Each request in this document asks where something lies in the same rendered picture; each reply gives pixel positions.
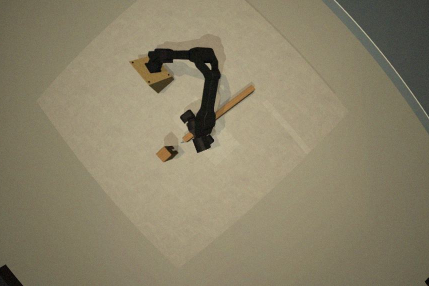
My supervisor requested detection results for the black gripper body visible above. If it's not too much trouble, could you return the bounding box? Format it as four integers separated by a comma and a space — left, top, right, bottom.
180, 110, 214, 144

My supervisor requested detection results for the dark brown wooden post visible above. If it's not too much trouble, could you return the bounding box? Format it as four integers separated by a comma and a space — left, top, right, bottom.
156, 146, 178, 162

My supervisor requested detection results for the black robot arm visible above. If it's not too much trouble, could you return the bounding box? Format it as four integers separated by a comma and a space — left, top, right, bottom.
145, 47, 221, 153

